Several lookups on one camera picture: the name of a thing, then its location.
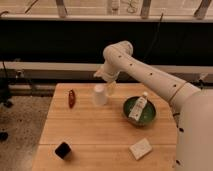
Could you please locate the white ceramic cup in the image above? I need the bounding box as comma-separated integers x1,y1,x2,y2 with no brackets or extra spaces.
93,84,107,106

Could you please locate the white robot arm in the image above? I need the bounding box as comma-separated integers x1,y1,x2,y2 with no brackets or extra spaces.
94,41,213,171

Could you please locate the white rectangular eraser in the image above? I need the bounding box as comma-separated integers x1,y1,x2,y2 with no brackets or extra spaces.
129,138,152,160

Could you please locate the black square cup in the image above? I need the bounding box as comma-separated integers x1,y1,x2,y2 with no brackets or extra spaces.
55,142,71,159

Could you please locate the white tube bottle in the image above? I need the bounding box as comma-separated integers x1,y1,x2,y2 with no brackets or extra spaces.
129,92,148,121

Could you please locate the red chili pepper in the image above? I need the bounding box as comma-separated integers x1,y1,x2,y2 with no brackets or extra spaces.
68,89,76,108

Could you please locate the green bowl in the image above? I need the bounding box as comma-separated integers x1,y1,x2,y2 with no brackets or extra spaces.
123,96,156,126

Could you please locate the black chair base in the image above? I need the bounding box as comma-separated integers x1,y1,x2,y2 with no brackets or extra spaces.
0,78,15,142

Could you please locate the black cable on wall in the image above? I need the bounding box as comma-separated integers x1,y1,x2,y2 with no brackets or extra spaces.
141,13,165,64

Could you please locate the grey wall rail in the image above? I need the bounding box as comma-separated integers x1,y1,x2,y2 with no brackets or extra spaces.
0,60,213,83

